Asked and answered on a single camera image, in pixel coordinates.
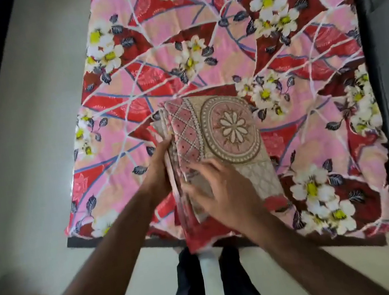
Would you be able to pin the person's right hand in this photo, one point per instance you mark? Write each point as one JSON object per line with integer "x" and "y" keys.
{"x": 233, "y": 198}

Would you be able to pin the person's left hand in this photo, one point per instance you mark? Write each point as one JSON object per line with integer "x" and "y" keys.
{"x": 155, "y": 180}

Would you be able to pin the person's left thumb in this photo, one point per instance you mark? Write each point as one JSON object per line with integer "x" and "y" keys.
{"x": 165, "y": 145}

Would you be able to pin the person's right fingers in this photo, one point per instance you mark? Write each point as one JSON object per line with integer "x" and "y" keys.
{"x": 204, "y": 188}

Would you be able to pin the beige pink patterned cloth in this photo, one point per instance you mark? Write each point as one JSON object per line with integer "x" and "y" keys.
{"x": 228, "y": 126}

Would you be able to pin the person's left forearm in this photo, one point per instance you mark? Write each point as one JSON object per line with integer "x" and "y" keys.
{"x": 103, "y": 268}

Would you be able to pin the person's right forearm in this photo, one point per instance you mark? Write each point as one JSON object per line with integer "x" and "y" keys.
{"x": 306, "y": 263}

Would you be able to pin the pink red floral bedsheet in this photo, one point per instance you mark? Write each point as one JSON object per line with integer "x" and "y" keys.
{"x": 203, "y": 60}

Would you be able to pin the person's dark trousers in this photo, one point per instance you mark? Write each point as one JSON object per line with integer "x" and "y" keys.
{"x": 190, "y": 292}

